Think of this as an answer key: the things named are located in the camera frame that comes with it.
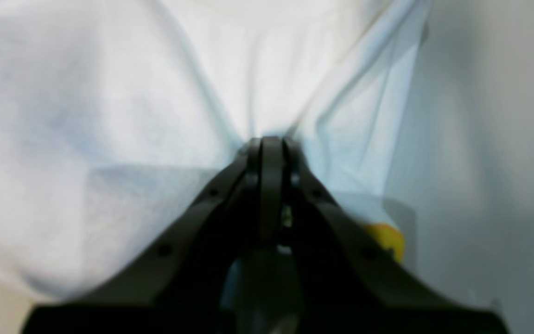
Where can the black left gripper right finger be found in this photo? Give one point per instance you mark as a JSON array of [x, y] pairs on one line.
[[349, 283]]

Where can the white t-shirt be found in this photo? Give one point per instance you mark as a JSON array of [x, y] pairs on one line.
[[114, 114]]

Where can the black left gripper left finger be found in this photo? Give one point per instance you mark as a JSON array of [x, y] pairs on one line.
[[176, 285]]

